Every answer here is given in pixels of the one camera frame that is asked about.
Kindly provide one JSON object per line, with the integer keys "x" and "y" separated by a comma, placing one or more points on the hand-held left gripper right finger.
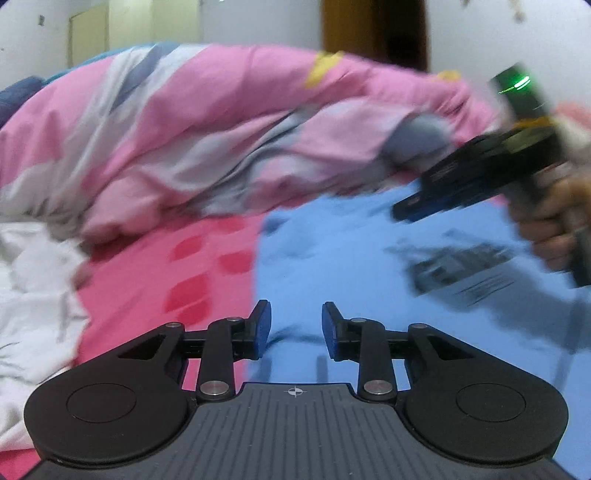
{"x": 328, "y": 332}

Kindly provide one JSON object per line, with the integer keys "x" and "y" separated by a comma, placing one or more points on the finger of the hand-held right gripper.
{"x": 429, "y": 205}

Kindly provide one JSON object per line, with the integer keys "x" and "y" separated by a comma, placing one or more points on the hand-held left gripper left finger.
{"x": 261, "y": 330}

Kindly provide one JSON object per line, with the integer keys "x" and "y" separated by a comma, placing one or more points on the blue t-shirt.
{"x": 323, "y": 258}

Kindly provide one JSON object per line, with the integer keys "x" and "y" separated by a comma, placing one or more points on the person's right hand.
{"x": 549, "y": 217}

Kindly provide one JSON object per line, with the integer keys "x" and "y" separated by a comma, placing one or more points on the wooden door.
{"x": 355, "y": 27}

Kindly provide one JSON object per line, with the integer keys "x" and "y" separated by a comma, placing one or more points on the pink grey floral duvet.
{"x": 184, "y": 115}

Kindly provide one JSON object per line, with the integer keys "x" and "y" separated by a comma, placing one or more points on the white shirt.
{"x": 32, "y": 300}

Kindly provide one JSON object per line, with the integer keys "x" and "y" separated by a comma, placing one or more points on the pale green wardrobe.
{"x": 129, "y": 27}

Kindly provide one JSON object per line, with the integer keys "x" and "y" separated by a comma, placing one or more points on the dark blue denim garment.
{"x": 18, "y": 97}

